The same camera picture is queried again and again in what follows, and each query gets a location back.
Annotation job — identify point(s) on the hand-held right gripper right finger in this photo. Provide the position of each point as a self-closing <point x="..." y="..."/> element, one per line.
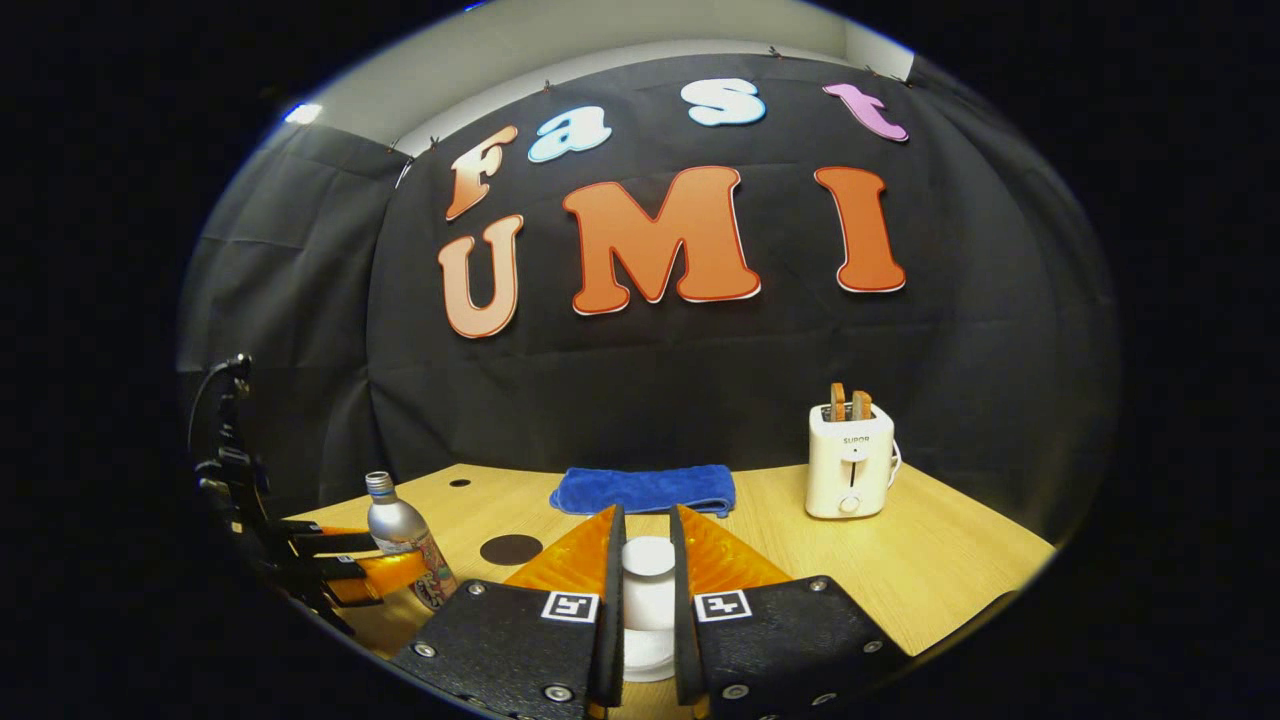
<point x="685" y="620"/>

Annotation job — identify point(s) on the silver water bottle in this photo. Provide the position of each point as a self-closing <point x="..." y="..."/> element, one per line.
<point x="395" y="525"/>

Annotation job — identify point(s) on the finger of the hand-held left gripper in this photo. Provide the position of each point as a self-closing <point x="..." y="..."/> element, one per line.
<point x="335" y="543"/>
<point x="385" y="575"/>

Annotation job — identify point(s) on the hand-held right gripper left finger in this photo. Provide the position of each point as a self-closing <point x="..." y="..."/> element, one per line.
<point x="608" y="620"/>

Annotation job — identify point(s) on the blue towel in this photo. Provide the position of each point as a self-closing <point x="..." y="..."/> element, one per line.
<point x="645" y="490"/>

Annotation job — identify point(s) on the toast slice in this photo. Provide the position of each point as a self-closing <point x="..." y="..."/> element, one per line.
<point x="837" y="402"/>
<point x="861" y="406"/>

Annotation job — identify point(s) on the dark round coaster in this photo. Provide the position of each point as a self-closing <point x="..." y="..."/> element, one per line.
<point x="510" y="550"/>

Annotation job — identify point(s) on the black backdrop cloth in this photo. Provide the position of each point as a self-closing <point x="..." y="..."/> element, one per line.
<point x="700" y="380"/>

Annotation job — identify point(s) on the white teacup lid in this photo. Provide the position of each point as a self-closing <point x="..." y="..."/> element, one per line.
<point x="648" y="558"/>

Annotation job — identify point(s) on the white toaster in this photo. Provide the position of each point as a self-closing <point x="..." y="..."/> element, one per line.
<point x="850" y="480"/>

